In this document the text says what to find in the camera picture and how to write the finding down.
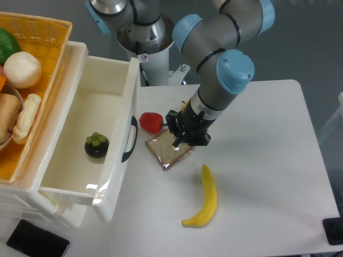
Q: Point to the white round bun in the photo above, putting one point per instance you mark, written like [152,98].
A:
[22,70]

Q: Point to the yellow woven basket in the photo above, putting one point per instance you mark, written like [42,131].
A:
[46,39]

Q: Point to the wrapped bread slice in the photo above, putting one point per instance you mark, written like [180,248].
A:
[166,154]

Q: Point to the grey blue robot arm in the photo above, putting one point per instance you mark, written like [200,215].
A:
[210,47]

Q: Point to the brown bread roll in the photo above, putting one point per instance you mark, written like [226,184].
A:
[10,107]

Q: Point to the black device at edge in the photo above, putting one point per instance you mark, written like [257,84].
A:
[333,230]

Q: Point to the white drawer cabinet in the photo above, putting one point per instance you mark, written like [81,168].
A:
[27,197]

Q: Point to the yellow bell pepper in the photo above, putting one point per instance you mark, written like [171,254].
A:
[185,103]

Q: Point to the green bell pepper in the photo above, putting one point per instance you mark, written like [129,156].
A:
[9,45]

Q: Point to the black smartphone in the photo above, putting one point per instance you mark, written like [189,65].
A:
[32,240]

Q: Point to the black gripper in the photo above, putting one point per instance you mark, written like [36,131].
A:
[188,127]

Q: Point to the red bell pepper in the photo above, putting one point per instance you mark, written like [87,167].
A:
[151,122]

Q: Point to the orange vegetable piece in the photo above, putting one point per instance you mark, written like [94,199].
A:
[2,81]

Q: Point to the dark purple mangosteen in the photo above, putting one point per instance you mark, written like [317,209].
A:
[96,145]

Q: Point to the white top drawer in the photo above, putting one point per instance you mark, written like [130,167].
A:
[105,102]

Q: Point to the cream twisted bread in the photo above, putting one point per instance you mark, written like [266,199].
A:
[26,118]

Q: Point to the yellow banana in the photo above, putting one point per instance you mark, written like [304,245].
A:
[204,216]

